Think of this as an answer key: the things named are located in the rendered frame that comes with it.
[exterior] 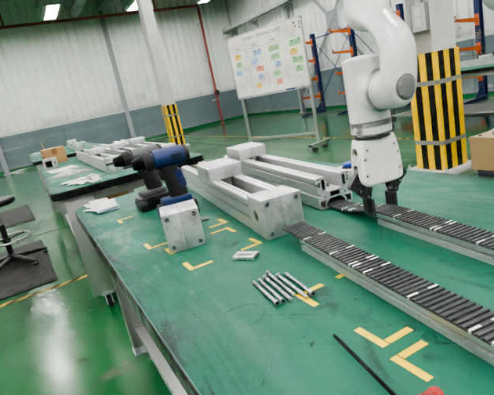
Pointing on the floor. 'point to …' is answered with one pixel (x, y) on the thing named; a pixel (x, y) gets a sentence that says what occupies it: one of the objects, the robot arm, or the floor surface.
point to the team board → (272, 67)
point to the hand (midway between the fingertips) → (380, 204)
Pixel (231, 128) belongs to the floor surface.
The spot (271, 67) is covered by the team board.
